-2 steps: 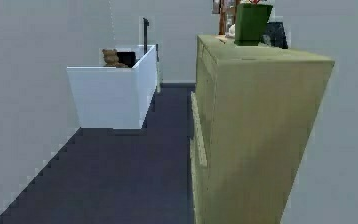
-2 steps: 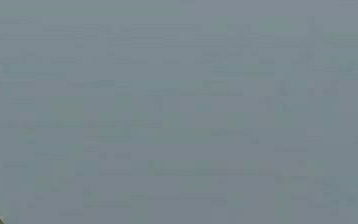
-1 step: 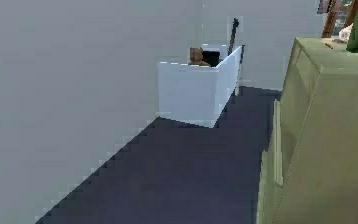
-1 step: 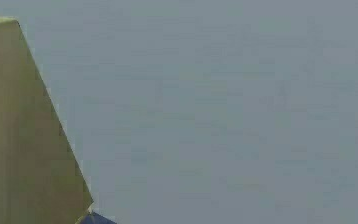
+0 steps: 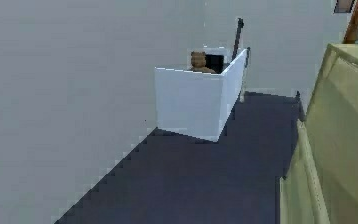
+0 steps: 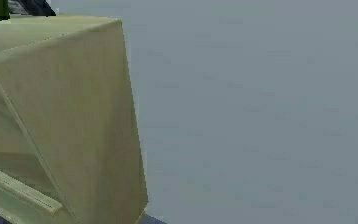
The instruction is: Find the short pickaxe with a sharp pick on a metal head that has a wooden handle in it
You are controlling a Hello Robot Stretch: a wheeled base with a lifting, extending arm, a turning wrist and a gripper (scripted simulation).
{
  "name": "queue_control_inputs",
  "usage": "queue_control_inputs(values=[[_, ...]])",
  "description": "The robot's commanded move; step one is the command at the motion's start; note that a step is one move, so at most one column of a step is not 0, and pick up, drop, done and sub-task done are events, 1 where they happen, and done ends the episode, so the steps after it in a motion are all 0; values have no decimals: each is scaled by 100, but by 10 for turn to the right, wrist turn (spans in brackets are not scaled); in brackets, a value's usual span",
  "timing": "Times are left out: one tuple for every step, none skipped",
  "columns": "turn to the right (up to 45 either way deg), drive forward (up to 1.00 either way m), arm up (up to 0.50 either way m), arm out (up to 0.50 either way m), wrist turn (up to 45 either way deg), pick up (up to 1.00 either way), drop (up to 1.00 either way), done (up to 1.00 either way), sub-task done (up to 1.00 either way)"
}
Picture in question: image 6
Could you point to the black angular object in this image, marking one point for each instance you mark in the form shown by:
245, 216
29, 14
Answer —
33, 7

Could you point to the olive green cupboard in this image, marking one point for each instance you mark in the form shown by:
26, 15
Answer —
70, 110

